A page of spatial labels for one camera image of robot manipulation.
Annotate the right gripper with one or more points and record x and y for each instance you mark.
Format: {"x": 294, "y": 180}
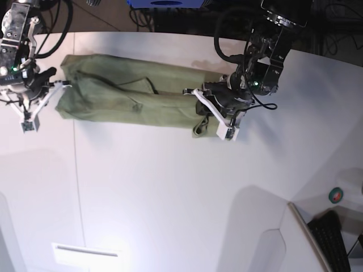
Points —
{"x": 26, "y": 84}

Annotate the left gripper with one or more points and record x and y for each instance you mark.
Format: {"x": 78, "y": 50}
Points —
{"x": 224, "y": 96}

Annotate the green t-shirt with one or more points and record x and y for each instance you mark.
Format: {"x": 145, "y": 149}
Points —
{"x": 107, "y": 88}

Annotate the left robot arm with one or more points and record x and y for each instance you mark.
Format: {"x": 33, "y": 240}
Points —
{"x": 272, "y": 29}

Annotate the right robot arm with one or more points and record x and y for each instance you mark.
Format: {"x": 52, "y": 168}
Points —
{"x": 19, "y": 50}

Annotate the blue box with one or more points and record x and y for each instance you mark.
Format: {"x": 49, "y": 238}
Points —
{"x": 168, "y": 3}

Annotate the black keyboard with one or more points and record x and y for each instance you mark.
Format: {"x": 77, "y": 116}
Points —
{"x": 326, "y": 231}

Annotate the white label plate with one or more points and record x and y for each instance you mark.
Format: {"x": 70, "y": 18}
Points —
{"x": 88, "y": 258}

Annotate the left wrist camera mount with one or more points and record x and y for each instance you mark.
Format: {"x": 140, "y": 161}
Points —
{"x": 228, "y": 128}

